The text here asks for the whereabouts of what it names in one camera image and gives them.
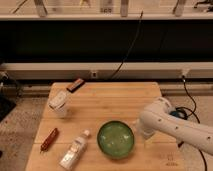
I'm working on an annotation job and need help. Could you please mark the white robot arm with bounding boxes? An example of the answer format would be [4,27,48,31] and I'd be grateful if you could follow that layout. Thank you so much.
[135,97,213,155]

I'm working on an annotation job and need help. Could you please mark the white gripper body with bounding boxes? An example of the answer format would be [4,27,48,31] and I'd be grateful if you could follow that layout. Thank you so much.
[134,120,155,140]

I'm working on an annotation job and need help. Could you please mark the black hanging cable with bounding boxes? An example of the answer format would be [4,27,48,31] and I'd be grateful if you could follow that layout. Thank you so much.
[105,10,145,81]

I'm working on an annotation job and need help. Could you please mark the clear plastic bottle white label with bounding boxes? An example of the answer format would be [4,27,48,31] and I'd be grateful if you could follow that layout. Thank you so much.
[60,130,90,171]

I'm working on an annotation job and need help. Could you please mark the black floor cables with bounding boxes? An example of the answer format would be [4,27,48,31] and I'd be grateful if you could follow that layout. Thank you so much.
[173,75,208,171]

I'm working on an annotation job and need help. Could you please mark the clear plastic cup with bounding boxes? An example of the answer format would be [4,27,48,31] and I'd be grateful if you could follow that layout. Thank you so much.
[48,91,68,118]

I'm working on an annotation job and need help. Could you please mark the red-brown pocket knife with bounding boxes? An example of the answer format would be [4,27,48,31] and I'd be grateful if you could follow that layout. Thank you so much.
[40,128,59,152]

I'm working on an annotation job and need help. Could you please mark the brown rectangular block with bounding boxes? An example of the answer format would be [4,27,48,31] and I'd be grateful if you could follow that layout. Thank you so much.
[66,78,85,93]

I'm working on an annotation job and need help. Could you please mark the white wall outlet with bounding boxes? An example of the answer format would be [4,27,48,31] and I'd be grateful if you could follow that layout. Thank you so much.
[91,71,98,79]

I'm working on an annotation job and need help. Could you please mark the green ceramic bowl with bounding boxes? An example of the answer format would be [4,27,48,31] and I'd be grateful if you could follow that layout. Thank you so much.
[97,120,135,159]

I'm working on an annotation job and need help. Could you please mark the blue connector box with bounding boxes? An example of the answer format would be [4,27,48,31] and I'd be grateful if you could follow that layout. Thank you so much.
[170,111,185,119]

